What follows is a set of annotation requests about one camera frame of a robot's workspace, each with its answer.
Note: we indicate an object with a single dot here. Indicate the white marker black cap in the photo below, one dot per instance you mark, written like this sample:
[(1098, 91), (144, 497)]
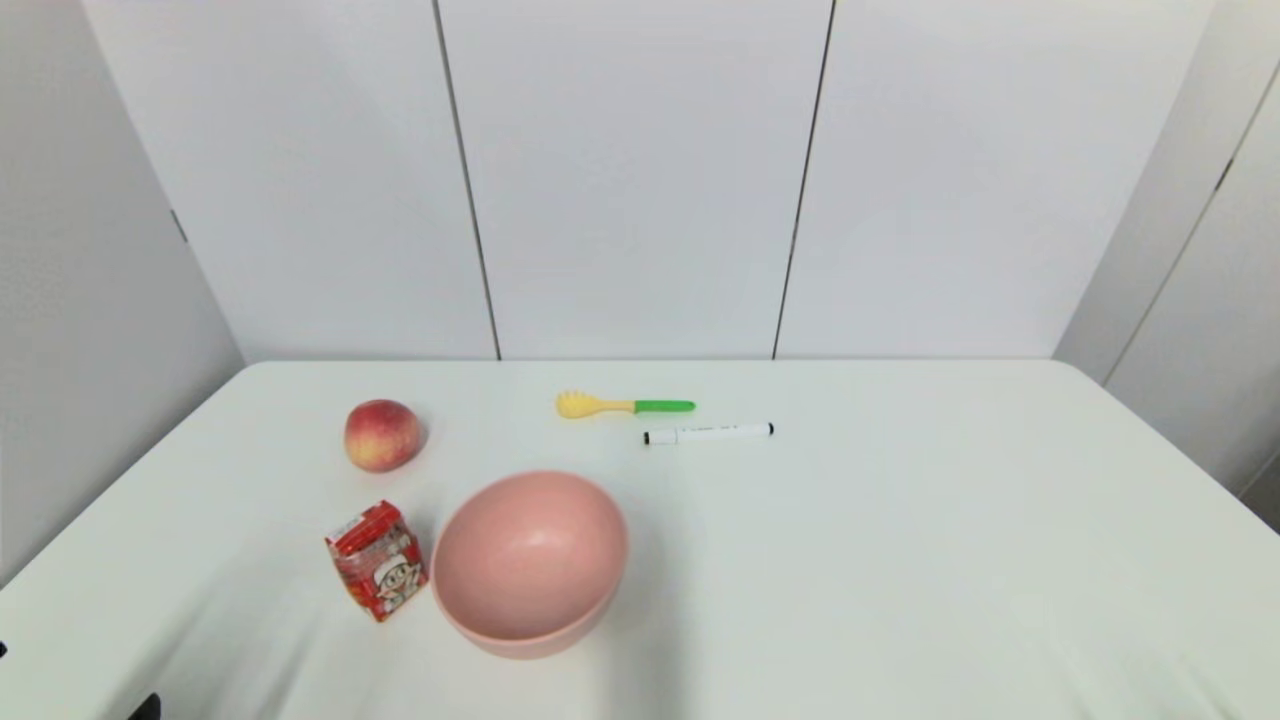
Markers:
[(708, 433)]

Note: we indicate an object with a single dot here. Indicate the red yellow peach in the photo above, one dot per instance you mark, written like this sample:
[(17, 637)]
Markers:
[(381, 436)]

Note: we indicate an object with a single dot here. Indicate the pink bowl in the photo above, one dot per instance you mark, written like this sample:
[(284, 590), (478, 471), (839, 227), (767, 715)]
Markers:
[(528, 560)]

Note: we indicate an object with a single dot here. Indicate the red milk carton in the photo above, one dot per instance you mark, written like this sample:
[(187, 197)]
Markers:
[(378, 560)]

